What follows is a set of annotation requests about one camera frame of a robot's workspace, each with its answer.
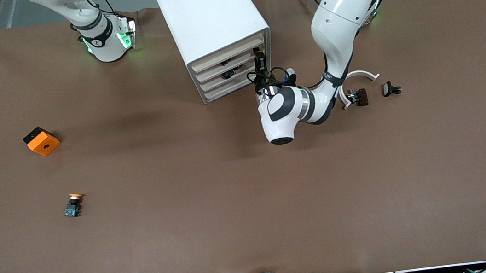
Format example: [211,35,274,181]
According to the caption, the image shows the orange and black button box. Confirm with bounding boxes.
[21,124,62,159]

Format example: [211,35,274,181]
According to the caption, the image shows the yellow mushroom push button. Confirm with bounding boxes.
[62,192,87,219]

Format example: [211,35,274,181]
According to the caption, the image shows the white curved plastic part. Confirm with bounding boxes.
[337,67,384,111]

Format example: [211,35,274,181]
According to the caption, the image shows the brown paper table cover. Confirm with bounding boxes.
[0,0,486,273]

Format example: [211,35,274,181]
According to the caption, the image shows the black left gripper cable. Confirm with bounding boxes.
[246,63,299,100]

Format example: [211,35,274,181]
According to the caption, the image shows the dark push button switch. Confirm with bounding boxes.
[222,66,243,80]

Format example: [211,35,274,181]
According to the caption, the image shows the dark brown switch component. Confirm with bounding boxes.
[346,87,370,108]

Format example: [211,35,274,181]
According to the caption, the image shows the small black switch component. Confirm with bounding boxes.
[381,80,404,98]

